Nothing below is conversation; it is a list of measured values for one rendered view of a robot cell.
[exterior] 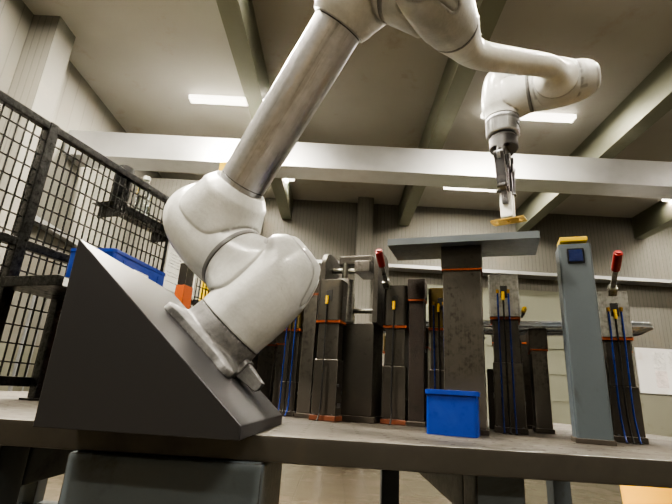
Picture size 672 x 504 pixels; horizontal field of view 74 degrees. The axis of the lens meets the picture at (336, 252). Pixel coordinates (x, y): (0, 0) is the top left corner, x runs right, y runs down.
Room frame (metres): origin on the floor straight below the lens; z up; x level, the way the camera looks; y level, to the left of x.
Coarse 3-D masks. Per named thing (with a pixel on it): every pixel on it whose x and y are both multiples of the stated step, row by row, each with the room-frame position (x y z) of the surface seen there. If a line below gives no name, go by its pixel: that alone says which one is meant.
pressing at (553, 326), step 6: (426, 324) 1.39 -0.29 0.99; (486, 324) 1.33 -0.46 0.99; (522, 324) 1.30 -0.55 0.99; (528, 324) 1.29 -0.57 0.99; (534, 324) 1.28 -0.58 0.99; (540, 324) 1.28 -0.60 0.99; (546, 324) 1.27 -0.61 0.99; (552, 324) 1.27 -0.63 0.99; (558, 324) 1.26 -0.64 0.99; (636, 324) 1.20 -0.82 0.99; (642, 324) 1.19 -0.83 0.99; (648, 324) 1.19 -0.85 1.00; (384, 330) 1.61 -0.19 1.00; (486, 330) 1.48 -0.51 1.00; (492, 330) 1.48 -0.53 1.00; (522, 330) 1.44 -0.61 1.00; (552, 330) 1.40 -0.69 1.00; (558, 330) 1.40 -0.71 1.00; (636, 330) 1.31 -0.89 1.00; (642, 330) 1.29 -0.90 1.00; (648, 330) 1.25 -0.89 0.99
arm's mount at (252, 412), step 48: (96, 288) 0.66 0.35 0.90; (144, 288) 0.80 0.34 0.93; (96, 336) 0.66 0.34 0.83; (144, 336) 0.66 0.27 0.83; (48, 384) 0.66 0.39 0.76; (96, 384) 0.66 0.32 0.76; (144, 384) 0.66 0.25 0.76; (192, 384) 0.65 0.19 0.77; (240, 384) 0.88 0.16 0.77; (144, 432) 0.66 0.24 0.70; (192, 432) 0.65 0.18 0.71; (240, 432) 0.65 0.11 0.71
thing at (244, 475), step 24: (72, 456) 0.75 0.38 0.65; (96, 456) 0.75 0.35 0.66; (120, 456) 0.75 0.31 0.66; (144, 456) 0.76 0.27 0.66; (168, 456) 0.76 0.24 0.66; (72, 480) 0.75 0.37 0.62; (96, 480) 0.75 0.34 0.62; (120, 480) 0.75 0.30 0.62; (144, 480) 0.75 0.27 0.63; (168, 480) 0.75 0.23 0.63; (192, 480) 0.75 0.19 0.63; (216, 480) 0.75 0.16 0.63; (240, 480) 0.75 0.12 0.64; (264, 480) 0.78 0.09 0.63
